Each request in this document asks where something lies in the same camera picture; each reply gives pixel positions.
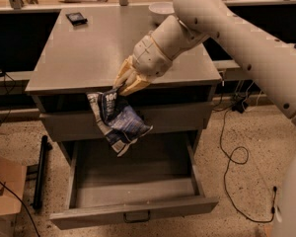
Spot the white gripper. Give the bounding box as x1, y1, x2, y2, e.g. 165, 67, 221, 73
113, 34, 173, 96

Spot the blue chip bag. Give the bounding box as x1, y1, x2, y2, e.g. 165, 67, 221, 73
87, 88, 153, 157

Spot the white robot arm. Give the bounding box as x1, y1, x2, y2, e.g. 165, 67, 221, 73
114, 0, 296, 237

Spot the grey drawer cabinet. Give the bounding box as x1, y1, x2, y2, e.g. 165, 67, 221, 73
25, 4, 223, 166

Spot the closed grey upper drawer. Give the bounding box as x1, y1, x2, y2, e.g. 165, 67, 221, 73
40, 102, 213, 142

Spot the open grey lower drawer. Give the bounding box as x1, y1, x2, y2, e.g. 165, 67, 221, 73
50, 132, 218, 230

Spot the white ceramic bowl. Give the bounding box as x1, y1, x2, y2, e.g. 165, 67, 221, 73
148, 2, 174, 25

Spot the small black packet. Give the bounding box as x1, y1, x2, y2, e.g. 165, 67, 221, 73
66, 12, 88, 26

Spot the black power adapter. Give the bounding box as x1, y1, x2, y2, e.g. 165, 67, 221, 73
232, 99, 248, 114

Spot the black bar on floor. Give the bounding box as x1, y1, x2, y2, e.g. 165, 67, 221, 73
33, 135, 52, 210

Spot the cardboard box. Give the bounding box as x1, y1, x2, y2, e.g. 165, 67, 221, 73
0, 156, 27, 237

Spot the black floor cable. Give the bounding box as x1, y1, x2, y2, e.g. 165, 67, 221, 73
218, 108, 278, 224

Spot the black cable over box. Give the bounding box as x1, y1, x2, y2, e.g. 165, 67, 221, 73
0, 172, 42, 237

